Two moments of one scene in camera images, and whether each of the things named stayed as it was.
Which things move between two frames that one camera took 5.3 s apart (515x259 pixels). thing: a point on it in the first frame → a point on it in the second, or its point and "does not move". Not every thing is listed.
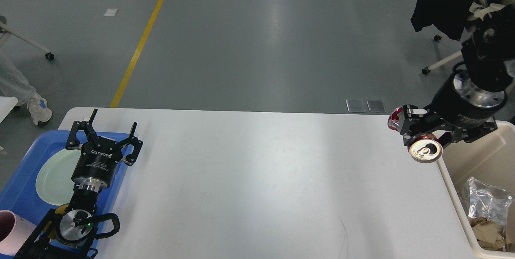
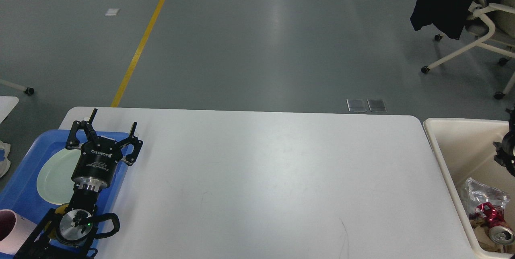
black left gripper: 99,156 does not move
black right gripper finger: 470,135 → 501,156
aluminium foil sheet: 481,200 does not move
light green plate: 54,182 does not move
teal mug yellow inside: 60,210 does not move
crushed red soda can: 426,149 → 499,231
